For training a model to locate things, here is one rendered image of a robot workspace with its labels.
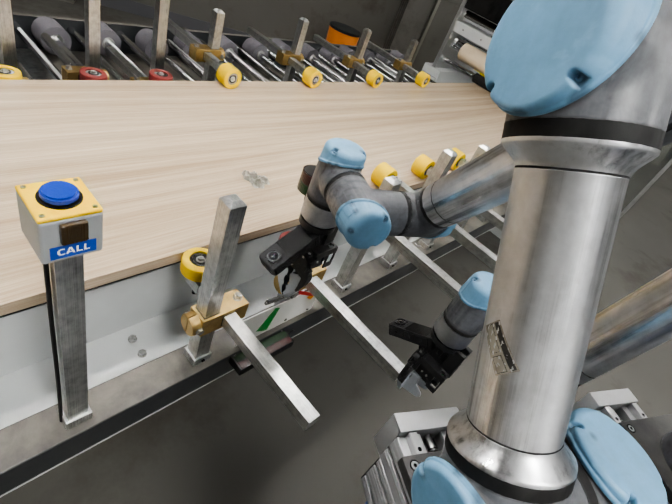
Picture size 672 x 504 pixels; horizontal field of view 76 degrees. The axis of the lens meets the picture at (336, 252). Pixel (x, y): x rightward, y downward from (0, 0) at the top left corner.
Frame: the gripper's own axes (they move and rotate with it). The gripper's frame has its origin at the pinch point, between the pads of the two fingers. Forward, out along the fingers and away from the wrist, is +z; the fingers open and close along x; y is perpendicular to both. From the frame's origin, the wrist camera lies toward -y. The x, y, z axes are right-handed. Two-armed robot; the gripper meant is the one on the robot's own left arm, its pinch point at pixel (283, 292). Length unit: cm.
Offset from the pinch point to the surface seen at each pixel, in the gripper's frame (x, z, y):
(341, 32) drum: 288, 40, 328
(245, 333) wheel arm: -0.5, 8.2, -8.1
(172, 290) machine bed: 27.8, 23.5, -7.4
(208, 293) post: 6.7, 0.0, -13.8
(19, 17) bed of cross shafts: 167, 11, 4
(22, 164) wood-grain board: 61, 4, -28
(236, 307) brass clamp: 5.6, 7.2, -6.4
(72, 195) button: 6.3, -29.3, -37.2
